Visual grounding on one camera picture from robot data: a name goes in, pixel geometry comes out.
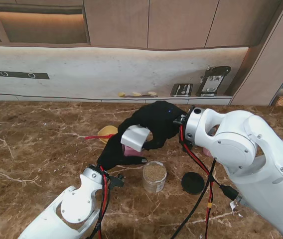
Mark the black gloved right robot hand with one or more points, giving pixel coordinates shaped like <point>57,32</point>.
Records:
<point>159,119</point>

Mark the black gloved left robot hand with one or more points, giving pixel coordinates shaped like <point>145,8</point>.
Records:
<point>114,152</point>

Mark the pink container with white lid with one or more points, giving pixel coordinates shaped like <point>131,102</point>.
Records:
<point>132,152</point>

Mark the white square container lid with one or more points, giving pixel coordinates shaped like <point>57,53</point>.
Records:
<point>134,138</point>

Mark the red plastic measuring spoon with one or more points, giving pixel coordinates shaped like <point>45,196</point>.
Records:
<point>91,137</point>

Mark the clear grain jar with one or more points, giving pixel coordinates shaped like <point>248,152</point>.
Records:
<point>154,179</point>

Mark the pink plastic measuring cup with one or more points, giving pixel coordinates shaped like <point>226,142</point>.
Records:
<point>207,151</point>

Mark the black round jar lid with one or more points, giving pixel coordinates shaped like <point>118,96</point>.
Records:
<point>192,183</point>

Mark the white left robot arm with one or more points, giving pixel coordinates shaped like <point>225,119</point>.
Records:
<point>69,209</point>

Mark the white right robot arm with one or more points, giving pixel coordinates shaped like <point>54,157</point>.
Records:
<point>251,161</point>

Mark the white back counter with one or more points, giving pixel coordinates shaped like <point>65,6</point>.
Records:
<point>169,100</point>

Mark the yellow plastic bowl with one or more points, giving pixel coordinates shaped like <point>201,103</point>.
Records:
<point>107,130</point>

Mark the dark wooden serving board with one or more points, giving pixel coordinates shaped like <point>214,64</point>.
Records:
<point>144,95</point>

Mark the black toaster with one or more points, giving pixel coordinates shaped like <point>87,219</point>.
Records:
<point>181,90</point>

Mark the black espresso machine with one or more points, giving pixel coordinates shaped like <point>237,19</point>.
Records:
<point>211,79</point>

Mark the tall beige cabinet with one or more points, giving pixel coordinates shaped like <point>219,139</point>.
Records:
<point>263,74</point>

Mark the beige patterned box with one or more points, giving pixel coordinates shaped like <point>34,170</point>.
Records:
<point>281,100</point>

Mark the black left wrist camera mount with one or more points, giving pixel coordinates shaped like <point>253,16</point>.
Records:
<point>116,181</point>

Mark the beige wall cabinet door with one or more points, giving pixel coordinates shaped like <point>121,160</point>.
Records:
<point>116,22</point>
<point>243,20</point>
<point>181,22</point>

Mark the black wall control strip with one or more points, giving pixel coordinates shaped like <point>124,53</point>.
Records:
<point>14,74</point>

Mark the lit open wall shelf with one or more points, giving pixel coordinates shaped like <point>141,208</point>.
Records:
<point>39,27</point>

